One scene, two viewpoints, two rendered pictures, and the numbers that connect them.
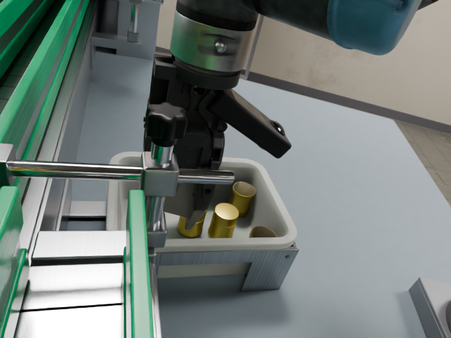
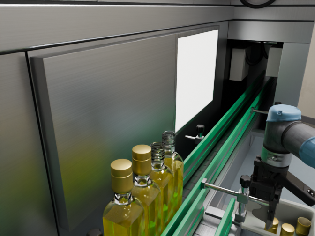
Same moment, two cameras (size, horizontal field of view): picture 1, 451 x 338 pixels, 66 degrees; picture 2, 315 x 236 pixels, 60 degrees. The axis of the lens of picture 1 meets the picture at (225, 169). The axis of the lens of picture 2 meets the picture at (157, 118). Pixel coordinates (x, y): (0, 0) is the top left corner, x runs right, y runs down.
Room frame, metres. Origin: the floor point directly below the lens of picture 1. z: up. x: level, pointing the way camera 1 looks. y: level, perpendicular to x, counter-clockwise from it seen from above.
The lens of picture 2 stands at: (-0.30, -0.25, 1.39)
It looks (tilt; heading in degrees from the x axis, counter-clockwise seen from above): 22 degrees down; 51
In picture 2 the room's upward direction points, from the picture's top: straight up
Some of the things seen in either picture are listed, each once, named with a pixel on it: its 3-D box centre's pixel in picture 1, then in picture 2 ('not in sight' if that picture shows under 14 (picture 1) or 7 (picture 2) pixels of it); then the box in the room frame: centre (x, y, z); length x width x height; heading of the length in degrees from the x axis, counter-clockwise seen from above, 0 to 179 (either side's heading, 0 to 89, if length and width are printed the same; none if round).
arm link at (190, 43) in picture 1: (211, 43); (276, 155); (0.34, 0.05, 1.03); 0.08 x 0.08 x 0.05
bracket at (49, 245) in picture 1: (96, 267); (222, 223); (0.20, 0.09, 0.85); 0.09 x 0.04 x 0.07; 112
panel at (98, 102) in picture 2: not in sight; (167, 91); (0.24, 0.37, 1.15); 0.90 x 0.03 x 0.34; 22
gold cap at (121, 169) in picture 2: not in sight; (122, 175); (-0.11, 0.08, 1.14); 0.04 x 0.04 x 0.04
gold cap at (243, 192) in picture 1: (240, 200); (303, 227); (0.42, -0.04, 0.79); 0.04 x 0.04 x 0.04
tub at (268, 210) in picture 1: (194, 217); (272, 225); (0.35, 0.02, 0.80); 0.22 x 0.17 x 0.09; 112
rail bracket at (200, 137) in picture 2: not in sight; (194, 141); (0.35, 0.35, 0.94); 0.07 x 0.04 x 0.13; 112
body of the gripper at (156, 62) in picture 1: (188, 115); (268, 179); (0.34, 0.05, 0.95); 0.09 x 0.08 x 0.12; 110
